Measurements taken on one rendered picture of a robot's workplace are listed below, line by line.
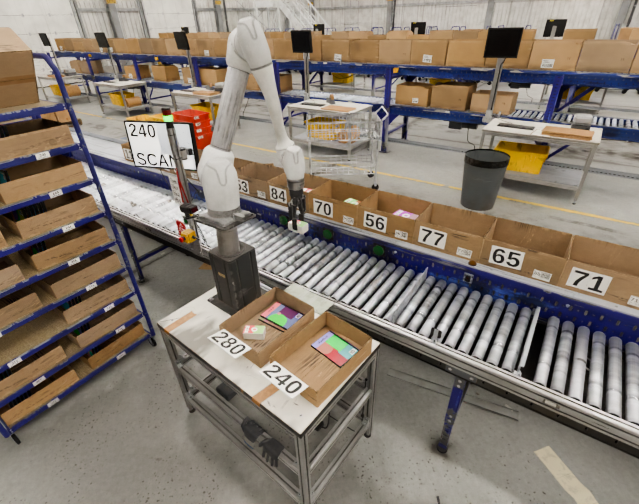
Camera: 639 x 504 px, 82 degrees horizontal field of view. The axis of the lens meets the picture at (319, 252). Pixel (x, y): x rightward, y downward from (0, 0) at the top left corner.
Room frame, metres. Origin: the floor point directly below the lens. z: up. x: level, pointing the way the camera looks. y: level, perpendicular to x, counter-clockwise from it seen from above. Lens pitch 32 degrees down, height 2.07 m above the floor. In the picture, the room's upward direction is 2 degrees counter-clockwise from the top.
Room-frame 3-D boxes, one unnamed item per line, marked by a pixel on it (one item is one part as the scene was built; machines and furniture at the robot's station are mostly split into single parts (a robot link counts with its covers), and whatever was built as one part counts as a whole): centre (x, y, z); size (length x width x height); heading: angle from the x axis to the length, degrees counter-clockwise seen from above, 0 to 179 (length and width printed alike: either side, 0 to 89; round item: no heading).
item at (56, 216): (1.93, 1.54, 1.19); 0.40 x 0.30 x 0.10; 144
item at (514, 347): (1.27, -0.95, 0.72); 0.52 x 0.05 x 0.05; 144
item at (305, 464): (1.35, 0.29, 0.36); 1.00 x 0.58 x 0.72; 50
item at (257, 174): (2.84, 0.45, 0.97); 0.39 x 0.29 x 0.17; 54
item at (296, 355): (1.15, 0.00, 0.80); 0.38 x 0.28 x 0.10; 138
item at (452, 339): (1.43, -0.74, 0.72); 0.52 x 0.05 x 0.05; 144
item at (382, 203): (2.16, -0.50, 0.96); 0.39 x 0.29 x 0.17; 54
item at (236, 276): (1.62, 0.45, 0.91); 0.26 x 0.26 x 0.33; 50
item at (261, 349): (1.36, 0.26, 0.80); 0.38 x 0.28 x 0.10; 139
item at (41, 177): (1.93, 1.53, 1.39); 0.40 x 0.30 x 0.10; 143
